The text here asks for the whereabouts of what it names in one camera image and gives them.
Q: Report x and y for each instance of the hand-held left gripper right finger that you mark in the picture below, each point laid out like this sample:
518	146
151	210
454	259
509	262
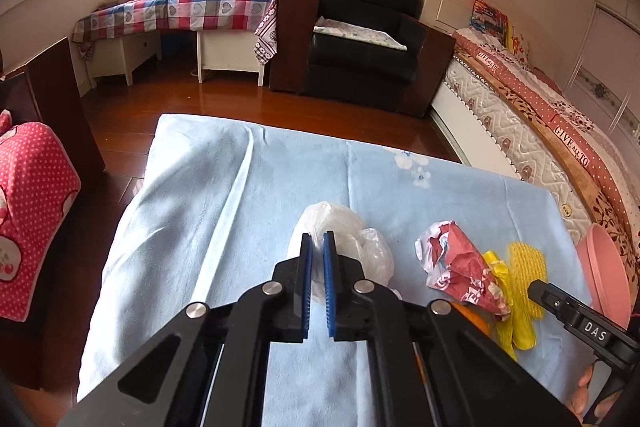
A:
330	287

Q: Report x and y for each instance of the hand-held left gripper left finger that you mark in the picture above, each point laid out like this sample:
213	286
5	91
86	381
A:
307	287

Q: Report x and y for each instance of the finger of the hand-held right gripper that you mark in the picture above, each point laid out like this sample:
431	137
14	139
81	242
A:
547	299

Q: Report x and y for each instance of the pink plastic basin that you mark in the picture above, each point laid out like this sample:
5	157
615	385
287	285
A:
607	277

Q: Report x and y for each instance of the white plastic bag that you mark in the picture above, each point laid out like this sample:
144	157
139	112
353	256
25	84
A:
345	227

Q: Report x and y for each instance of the white red printed paper wrapper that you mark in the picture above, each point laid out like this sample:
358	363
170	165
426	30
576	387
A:
460	257

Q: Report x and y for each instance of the person's right hand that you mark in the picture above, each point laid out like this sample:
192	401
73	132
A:
582	394

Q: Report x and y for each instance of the yellow plastic bag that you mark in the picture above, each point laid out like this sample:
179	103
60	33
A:
520	332

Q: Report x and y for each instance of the bed with patterned quilt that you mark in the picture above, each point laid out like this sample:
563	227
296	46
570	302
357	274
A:
580	187

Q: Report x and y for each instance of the light blue floral sheet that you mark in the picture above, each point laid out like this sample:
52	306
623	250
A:
190	217

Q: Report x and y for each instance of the quilted mattress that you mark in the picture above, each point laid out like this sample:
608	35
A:
500	122

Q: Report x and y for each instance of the pink dotted quilt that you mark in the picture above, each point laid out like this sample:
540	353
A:
575	117

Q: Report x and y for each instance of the white bed with mattress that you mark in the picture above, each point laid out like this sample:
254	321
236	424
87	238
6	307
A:
465	132

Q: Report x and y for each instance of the black leather armchair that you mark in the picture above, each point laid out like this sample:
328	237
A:
360	57

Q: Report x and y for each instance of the white wooden table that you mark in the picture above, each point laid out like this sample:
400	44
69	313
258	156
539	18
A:
120	57
230	52

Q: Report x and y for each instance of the white wardrobe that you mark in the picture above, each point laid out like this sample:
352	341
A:
600	57

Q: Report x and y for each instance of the pale floral seat cushion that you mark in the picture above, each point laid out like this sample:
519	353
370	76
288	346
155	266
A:
360	34

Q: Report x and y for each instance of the yellow floral pillow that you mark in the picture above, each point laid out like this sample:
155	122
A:
520	44

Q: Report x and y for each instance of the colourful striped pillow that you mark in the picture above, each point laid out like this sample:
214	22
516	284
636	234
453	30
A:
487	19

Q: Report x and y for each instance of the pink polka dot blanket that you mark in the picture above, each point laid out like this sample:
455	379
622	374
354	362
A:
30	207

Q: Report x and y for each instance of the plaid tablecloth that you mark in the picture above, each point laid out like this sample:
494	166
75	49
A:
200	7

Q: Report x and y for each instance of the dark wooden sofa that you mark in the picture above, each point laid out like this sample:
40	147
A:
55	97

